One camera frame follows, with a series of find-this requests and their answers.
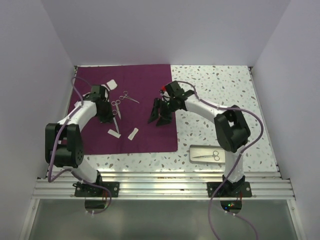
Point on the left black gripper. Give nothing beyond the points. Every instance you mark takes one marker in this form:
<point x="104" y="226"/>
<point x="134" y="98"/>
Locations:
<point x="108" y="118"/>

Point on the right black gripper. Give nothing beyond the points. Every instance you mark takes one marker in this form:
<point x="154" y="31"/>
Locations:
<point x="165" y="118"/>

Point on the steel scissors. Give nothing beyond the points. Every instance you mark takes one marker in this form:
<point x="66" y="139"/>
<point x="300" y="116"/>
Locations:
<point x="116" y="113"/>
<point x="215" y="155"/>

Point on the steel forceps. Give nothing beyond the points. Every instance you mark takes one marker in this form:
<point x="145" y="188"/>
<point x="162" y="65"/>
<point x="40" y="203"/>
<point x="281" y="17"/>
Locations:
<point x="126" y="96"/>

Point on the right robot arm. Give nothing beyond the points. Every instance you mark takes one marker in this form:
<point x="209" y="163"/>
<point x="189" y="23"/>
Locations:
<point x="231" y="128"/>

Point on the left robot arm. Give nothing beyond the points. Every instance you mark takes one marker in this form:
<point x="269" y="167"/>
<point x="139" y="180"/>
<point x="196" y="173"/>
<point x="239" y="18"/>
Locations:
<point x="64" y="147"/>

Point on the white strip left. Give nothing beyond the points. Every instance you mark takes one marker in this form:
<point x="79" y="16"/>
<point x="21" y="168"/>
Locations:
<point x="114" y="133"/>

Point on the white strip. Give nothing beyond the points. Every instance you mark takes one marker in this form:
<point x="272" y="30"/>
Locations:
<point x="114" y="133"/>
<point x="133" y="133"/>

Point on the white strip right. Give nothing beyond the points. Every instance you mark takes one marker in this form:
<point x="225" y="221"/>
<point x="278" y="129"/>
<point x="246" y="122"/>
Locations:
<point x="133" y="133"/>

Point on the purple cloth mat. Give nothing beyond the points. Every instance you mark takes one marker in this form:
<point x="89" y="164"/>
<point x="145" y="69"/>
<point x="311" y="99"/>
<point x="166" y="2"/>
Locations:
<point x="143" y="83"/>

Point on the metal tray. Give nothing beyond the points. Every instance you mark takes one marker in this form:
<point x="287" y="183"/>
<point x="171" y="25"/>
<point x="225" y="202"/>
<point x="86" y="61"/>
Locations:
<point x="207" y="154"/>

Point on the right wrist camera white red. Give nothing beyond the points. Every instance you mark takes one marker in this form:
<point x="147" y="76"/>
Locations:
<point x="163" y="92"/>

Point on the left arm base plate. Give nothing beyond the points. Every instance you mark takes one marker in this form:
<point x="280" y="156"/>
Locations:
<point x="87" y="191"/>

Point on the aluminium rail frame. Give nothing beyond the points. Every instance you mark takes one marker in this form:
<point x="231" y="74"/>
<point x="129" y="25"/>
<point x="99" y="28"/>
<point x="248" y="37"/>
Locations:
<point x="168" y="186"/>

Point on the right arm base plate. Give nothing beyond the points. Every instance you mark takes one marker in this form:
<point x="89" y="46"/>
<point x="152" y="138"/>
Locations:
<point x="229" y="191"/>

